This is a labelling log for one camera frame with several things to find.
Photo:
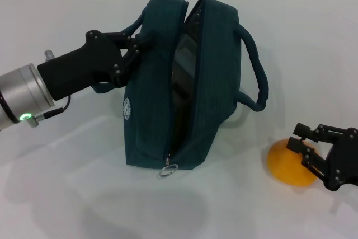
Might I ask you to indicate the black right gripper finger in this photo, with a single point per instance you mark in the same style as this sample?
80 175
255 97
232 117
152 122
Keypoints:
319 133
310 158

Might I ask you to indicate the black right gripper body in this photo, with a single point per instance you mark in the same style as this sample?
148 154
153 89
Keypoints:
345 163

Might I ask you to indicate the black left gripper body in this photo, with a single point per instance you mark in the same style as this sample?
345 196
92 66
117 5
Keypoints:
81 68

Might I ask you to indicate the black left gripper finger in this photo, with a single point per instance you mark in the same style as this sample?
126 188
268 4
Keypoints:
127 64
131 42

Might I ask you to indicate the orange yellow pear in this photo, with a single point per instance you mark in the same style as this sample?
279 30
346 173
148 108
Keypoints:
282 166

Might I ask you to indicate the teal fabric lunch bag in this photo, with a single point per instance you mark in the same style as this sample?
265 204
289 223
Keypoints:
218 82

